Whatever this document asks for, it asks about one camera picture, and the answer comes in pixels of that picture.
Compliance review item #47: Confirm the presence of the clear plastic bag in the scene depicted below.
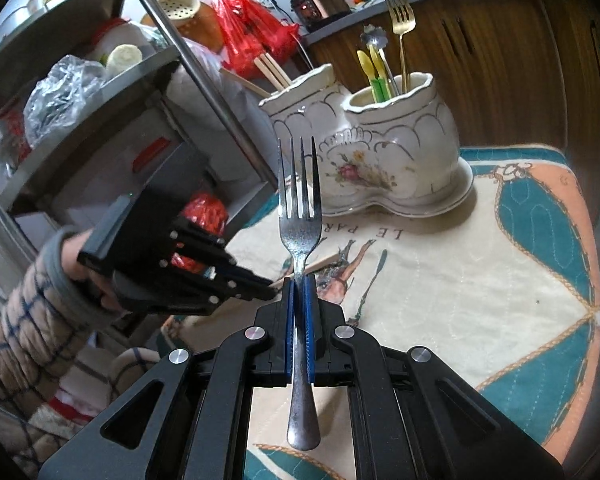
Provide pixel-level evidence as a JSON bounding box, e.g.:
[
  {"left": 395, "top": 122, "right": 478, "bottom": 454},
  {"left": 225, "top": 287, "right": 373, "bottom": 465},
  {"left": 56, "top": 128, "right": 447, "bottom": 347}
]
[{"left": 22, "top": 55, "right": 107, "bottom": 149}]

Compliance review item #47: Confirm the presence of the wooden utensil handle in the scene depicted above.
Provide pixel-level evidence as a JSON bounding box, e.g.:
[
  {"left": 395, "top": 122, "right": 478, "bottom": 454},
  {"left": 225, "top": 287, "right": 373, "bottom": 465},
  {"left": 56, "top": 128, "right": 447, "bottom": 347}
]
[{"left": 219, "top": 67, "right": 272, "bottom": 97}]

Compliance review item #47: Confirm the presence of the dark rice cooker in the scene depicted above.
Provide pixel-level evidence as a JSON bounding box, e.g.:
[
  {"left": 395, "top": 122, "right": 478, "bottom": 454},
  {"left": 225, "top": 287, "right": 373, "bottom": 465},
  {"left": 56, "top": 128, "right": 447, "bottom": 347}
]
[{"left": 290, "top": 0, "right": 352, "bottom": 32}]

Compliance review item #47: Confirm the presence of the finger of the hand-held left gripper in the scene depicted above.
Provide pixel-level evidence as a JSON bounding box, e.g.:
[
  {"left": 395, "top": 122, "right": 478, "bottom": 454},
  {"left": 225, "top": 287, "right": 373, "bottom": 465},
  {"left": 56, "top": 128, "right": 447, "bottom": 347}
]
[
  {"left": 159, "top": 259, "right": 275, "bottom": 314},
  {"left": 170, "top": 216, "right": 277, "bottom": 295}
]

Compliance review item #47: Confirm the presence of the yellow green plastic knife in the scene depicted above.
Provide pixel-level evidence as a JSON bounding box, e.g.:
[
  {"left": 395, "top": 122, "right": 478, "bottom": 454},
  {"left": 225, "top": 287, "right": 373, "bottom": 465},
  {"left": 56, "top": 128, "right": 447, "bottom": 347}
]
[
  {"left": 370, "top": 45, "right": 399, "bottom": 99},
  {"left": 356, "top": 50, "right": 387, "bottom": 102}
]

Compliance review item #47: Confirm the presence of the silver flower spoon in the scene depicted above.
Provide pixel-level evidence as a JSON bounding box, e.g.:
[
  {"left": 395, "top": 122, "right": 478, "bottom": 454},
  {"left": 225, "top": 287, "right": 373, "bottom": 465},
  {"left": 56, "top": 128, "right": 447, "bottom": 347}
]
[{"left": 359, "top": 24, "right": 397, "bottom": 97}]

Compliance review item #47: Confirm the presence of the golden fork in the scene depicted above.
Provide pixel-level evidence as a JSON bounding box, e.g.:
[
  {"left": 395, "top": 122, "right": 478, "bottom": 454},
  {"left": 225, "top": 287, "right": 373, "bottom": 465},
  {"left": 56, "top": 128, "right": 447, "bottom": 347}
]
[{"left": 383, "top": 0, "right": 417, "bottom": 96}]

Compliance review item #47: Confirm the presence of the white ceramic utensil holder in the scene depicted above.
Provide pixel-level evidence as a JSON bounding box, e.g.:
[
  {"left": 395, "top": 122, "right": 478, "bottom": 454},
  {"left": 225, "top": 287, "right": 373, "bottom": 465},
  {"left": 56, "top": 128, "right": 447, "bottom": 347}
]
[{"left": 257, "top": 65, "right": 476, "bottom": 219}]

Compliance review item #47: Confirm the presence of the silver fork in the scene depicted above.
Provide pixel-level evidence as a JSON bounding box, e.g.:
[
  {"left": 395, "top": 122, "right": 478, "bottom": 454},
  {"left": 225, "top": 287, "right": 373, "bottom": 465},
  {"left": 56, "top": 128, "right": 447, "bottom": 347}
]
[{"left": 277, "top": 135, "right": 324, "bottom": 452}]

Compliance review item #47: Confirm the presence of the person's left forearm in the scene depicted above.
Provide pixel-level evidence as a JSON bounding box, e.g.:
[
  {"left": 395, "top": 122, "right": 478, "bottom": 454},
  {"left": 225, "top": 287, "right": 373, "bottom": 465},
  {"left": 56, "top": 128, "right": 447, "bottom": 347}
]
[{"left": 0, "top": 232, "right": 112, "bottom": 403}]

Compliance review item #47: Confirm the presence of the metal storage rack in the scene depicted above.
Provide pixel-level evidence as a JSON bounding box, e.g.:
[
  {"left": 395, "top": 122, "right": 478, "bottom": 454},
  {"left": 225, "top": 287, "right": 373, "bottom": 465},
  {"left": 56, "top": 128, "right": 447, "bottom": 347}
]
[{"left": 0, "top": 0, "right": 283, "bottom": 266}]

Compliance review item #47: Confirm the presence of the white radish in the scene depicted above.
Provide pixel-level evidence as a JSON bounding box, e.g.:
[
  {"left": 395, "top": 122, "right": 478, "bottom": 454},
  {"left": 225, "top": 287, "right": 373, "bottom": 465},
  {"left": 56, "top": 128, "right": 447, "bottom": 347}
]
[{"left": 105, "top": 44, "right": 144, "bottom": 79}]

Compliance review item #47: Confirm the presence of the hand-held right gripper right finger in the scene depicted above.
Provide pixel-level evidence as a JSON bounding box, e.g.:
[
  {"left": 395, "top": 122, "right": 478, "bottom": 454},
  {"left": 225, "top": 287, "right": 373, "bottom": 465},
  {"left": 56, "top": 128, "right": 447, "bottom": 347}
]
[{"left": 302, "top": 276, "right": 566, "bottom": 480}]

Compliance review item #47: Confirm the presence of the printed table mat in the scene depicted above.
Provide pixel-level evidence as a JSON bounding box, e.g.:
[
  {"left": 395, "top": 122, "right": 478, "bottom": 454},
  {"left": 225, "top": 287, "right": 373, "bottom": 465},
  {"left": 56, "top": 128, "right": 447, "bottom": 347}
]
[{"left": 160, "top": 144, "right": 600, "bottom": 480}]

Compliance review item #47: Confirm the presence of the person's left hand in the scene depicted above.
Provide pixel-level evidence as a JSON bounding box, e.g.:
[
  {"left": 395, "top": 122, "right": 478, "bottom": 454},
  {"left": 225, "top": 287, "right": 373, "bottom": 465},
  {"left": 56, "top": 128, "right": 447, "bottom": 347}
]
[{"left": 61, "top": 232, "right": 126, "bottom": 312}]

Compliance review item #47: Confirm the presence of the person's checked clothing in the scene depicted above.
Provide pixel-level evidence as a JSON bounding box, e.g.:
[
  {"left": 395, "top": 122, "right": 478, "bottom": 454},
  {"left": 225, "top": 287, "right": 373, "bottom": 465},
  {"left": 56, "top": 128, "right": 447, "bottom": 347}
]
[{"left": 0, "top": 345, "right": 162, "bottom": 480}]

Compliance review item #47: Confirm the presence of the yellow colander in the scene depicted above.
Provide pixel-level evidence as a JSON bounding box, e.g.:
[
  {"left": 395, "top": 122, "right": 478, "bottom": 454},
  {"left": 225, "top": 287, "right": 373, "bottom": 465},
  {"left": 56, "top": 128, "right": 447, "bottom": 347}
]
[{"left": 154, "top": 0, "right": 227, "bottom": 54}]

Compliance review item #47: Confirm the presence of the red plastic bag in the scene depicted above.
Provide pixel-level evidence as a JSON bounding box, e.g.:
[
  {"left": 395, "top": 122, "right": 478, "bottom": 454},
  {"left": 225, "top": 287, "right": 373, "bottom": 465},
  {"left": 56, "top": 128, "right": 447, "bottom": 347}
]
[
  {"left": 207, "top": 0, "right": 302, "bottom": 79},
  {"left": 172, "top": 191, "right": 229, "bottom": 277}
]

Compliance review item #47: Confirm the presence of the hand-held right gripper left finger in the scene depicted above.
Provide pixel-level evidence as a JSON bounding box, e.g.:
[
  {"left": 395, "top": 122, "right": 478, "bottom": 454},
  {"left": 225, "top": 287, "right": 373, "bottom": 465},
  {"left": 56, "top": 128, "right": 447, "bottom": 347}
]
[{"left": 37, "top": 277, "right": 297, "bottom": 480}]

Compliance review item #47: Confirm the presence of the wooden kitchen cabinet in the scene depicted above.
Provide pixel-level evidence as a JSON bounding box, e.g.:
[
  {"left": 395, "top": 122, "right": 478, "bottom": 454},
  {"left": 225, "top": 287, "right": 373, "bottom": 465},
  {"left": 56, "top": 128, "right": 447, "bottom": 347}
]
[{"left": 302, "top": 0, "right": 600, "bottom": 163}]

